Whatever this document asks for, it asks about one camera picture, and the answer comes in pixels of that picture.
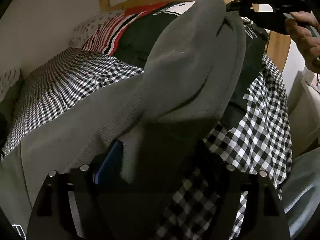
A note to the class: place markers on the person right hand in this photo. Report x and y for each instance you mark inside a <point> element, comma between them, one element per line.
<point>307,45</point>

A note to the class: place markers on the red white striped cloth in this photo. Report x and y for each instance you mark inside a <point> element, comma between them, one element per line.
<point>106,37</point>

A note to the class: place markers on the black white checkered bedsheet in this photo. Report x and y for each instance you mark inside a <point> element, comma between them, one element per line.
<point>259,143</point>

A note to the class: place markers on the striped white pillow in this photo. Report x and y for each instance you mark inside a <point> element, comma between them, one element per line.
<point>8,80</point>

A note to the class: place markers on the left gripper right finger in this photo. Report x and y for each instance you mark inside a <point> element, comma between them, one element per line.
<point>228,204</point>

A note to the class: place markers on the right leg light jeans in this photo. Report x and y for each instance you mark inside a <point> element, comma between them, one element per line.
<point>301,192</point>

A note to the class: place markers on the grey PCMY zip hoodie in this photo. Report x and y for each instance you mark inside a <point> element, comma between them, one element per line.
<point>161,116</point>

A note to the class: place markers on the dotted white pillow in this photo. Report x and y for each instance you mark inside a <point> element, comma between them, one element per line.
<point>82,32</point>

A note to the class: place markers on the dark green printed cloth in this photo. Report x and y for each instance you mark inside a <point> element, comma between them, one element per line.
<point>140,36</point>

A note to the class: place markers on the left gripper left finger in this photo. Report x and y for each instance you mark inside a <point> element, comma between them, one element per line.
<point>82,203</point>

